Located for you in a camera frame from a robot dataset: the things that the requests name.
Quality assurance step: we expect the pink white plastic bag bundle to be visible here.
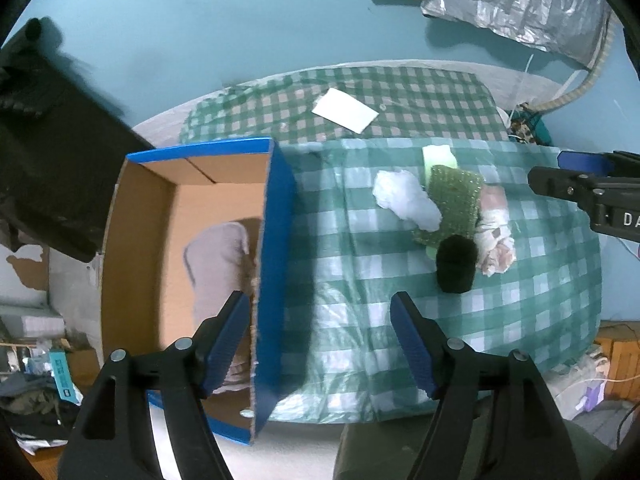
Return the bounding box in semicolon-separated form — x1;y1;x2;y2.
474;185;516;278

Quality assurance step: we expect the black fuzzy soft object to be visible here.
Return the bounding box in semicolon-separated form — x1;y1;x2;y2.
436;234;478;294

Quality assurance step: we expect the light green foam sheet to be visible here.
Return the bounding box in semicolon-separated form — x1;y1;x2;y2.
422;144;458;176

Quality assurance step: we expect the large-check green plastic tablecloth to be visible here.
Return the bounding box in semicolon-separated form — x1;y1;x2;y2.
272;138;602;424

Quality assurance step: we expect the silver foil sheet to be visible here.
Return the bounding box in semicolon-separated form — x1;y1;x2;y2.
421;0;611;68

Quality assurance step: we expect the small-check green tablecloth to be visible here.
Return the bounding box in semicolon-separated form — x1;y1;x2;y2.
179;65;508;144

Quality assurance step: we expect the grey cloth in box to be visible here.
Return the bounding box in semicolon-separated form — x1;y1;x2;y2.
182;221;256;394

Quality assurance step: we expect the blue cardboard box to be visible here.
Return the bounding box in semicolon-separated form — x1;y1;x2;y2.
100;138;296;444

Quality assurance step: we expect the white paper card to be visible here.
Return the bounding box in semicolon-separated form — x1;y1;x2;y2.
311;88;378;134

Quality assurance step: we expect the black furniture panel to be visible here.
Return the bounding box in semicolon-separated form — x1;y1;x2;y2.
1;18;151;262

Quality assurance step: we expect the teal basket with cables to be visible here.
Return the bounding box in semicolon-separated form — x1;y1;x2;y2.
508;105;553;146

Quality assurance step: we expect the beige braided rope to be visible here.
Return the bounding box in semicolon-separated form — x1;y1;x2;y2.
534;12;618;111

